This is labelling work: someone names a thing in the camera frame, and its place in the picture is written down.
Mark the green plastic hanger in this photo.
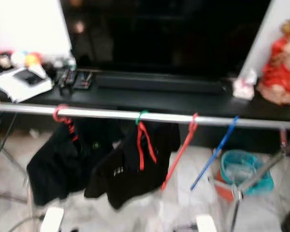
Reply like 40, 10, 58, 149
135, 110, 149, 125

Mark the black shirt red trim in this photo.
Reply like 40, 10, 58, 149
84, 121, 182, 211

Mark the dark metal hanger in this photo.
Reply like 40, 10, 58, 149
0, 112, 18, 172

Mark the red plastic hanger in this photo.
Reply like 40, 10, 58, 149
52, 104, 79, 143
160, 113, 200, 191

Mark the blue plastic hanger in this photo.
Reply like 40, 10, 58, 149
189, 115, 240, 191

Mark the white paper stack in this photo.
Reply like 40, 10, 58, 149
0, 65, 54, 103

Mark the black tablet device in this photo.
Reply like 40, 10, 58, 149
14, 69, 46, 87

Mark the small black plush toy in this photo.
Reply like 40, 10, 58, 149
0, 52, 13, 69

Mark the small white plush toy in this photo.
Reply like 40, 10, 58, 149
11, 51, 26, 68

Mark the small orange plush toy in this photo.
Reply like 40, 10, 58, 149
25, 52, 43, 68

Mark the black shirt yellow logo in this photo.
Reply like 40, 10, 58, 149
27, 118, 119, 207

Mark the small black device box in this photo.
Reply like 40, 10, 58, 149
73, 71, 94, 90

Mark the black soundbar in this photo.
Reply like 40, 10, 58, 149
96, 72, 227, 95

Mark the black flat television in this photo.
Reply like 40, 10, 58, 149
59, 0, 274, 80

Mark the black TV cabinet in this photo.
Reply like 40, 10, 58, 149
0, 72, 290, 160

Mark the small pink tissue box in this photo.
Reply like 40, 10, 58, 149
233, 69, 258, 101

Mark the orange bucket teal liner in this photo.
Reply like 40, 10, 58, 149
214, 149, 275, 203

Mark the red laughing Buddha statue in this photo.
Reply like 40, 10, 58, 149
256, 17, 290, 106

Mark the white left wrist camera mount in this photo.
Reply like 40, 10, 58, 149
40, 207, 64, 232

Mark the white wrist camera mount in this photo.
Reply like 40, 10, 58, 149
40, 207, 64, 232
196, 214, 217, 232

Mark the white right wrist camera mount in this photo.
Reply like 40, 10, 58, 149
196, 214, 217, 232

